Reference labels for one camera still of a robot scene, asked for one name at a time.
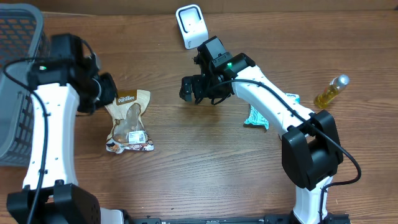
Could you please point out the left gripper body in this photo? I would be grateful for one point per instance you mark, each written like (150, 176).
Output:
(100, 92)

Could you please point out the yellow bottle silver cap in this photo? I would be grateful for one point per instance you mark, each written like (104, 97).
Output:
(336, 86)

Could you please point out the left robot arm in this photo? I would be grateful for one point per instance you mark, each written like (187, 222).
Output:
(61, 85)

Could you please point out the teal tissue pack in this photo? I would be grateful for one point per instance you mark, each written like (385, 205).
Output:
(256, 119)

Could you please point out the white barcode scanner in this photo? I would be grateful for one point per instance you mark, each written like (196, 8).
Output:
(192, 26)

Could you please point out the snack packet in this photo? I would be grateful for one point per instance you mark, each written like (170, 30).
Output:
(128, 132)

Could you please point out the small kleenex tissue pack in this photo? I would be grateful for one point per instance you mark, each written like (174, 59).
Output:
(294, 97)

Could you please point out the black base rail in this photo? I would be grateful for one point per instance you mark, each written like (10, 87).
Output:
(267, 219)

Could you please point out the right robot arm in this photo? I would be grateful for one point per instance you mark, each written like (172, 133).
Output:
(310, 142)

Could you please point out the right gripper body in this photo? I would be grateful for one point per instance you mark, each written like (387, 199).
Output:
(204, 89)

